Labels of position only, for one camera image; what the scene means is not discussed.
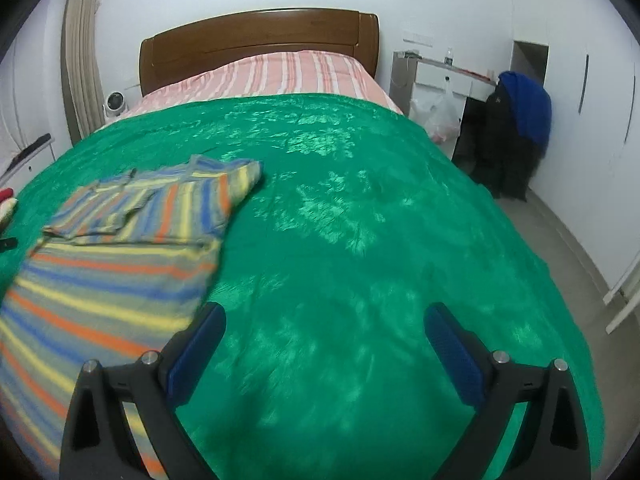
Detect striped knit sweater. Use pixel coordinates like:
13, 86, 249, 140
1, 155, 262, 479

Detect black clothes on chair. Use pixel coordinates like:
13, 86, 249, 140
470, 84, 542, 202

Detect green satin bedspread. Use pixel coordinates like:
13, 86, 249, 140
1, 94, 604, 479

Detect striped folded garment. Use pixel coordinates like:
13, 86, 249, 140
0, 197, 17, 231

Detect red folded garment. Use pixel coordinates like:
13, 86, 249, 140
0, 188, 14, 202

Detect white side cabinet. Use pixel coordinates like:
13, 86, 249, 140
0, 133, 55, 194

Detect small white fan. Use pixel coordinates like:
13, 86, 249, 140
103, 91, 128, 122

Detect blue garment on chair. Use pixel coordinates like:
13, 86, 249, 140
499, 70, 552, 151

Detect white plastic bag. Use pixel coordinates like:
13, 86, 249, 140
409, 77, 461, 144

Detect beige curtain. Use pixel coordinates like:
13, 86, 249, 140
61, 0, 104, 145

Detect white desk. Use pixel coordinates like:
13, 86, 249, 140
390, 51, 496, 159

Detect small bottle on desk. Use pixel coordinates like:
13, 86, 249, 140
444, 48, 454, 66

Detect white wardrobe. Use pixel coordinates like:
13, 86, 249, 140
512, 0, 639, 287

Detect pink striped bed sheet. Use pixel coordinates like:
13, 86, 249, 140
107, 50, 400, 125

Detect brown wooden headboard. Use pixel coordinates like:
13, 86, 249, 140
139, 8, 380, 96

